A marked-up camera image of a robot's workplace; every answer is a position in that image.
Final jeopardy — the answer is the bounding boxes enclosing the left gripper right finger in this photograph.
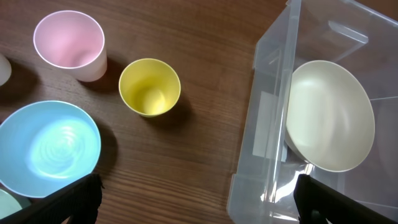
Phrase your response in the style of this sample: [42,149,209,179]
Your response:
[294,174,396,224]

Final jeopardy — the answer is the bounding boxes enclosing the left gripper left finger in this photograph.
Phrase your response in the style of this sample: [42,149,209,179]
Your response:
[1,174,103,224]

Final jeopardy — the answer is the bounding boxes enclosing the light blue small bowl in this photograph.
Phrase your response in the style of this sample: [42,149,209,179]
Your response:
[1,100,101,198]

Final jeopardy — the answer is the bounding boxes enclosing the mint green small bowl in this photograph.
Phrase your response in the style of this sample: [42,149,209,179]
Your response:
[0,187,31,219]

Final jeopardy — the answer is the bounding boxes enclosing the cream white bowl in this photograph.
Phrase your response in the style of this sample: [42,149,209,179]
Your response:
[285,60,375,172]

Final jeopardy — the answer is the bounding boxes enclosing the yellow cup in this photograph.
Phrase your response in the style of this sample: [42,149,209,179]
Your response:
[118,58,182,118]

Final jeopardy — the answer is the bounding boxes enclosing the pale green cup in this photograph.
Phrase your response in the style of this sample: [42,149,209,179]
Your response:
[0,54,12,86]

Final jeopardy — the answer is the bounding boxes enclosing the pink cup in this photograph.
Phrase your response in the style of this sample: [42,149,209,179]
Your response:
[33,10,108,82]

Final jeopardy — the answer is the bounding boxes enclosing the clear plastic storage container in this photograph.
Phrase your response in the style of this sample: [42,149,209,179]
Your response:
[227,1,397,223]

